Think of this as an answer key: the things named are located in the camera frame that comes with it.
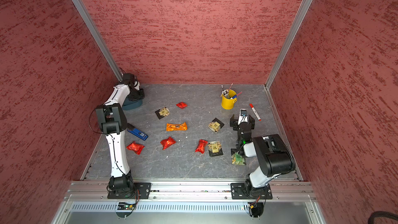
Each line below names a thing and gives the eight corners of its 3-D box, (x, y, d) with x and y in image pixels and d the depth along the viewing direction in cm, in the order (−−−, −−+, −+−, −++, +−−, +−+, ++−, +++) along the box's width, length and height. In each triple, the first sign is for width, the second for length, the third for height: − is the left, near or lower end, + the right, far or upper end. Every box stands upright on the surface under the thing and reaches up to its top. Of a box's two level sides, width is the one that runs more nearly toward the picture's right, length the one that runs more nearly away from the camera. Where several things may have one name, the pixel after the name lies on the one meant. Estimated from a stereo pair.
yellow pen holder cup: (221, 109, 109) (223, 99, 100) (220, 99, 115) (222, 89, 106) (234, 109, 109) (237, 99, 100) (233, 99, 115) (235, 89, 106)
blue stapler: (130, 132, 96) (127, 129, 93) (134, 128, 98) (131, 125, 95) (144, 141, 93) (142, 138, 89) (148, 137, 95) (146, 133, 91)
